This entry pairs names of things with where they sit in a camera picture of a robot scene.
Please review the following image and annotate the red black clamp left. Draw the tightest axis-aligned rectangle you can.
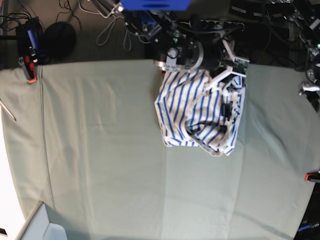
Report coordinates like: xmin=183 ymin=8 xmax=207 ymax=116
xmin=15 ymin=18 xmax=39 ymax=84

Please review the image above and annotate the white power strip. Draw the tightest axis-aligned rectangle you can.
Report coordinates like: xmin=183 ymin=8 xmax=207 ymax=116
xmin=180 ymin=18 xmax=245 ymax=32

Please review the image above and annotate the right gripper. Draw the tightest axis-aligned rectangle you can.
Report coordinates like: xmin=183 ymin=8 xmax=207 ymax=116
xmin=204 ymin=39 xmax=250 ymax=122

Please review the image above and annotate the white cable on floor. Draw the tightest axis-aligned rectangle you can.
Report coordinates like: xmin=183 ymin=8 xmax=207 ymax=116
xmin=96 ymin=14 xmax=133 ymax=52

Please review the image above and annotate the red black clamp right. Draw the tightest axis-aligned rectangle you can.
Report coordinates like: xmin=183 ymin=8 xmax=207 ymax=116
xmin=304 ymin=170 xmax=320 ymax=184

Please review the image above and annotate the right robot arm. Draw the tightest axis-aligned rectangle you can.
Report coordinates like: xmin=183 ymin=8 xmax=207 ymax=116
xmin=92 ymin=0 xmax=249 ymax=81

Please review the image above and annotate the red black clamp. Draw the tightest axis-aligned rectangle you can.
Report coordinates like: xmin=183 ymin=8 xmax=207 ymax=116
xmin=304 ymin=170 xmax=320 ymax=184
xmin=15 ymin=18 xmax=39 ymax=84

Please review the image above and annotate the green table cloth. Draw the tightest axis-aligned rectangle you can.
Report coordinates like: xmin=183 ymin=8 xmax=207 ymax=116
xmin=0 ymin=60 xmax=320 ymax=240

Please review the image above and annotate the white plastic bin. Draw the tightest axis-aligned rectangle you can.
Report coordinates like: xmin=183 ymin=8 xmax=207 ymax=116
xmin=0 ymin=201 xmax=68 ymax=240

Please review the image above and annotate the dark round floor object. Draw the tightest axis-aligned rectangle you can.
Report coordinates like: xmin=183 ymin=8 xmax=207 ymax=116
xmin=40 ymin=21 xmax=77 ymax=61

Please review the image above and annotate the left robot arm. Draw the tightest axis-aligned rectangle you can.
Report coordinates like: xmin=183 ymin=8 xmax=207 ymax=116
xmin=261 ymin=0 xmax=320 ymax=113

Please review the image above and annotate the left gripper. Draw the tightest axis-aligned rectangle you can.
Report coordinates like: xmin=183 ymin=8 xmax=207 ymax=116
xmin=298 ymin=80 xmax=320 ymax=113

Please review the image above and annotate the blue white striped t-shirt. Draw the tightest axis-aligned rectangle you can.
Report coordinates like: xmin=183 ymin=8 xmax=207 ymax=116
xmin=154 ymin=70 xmax=247 ymax=157

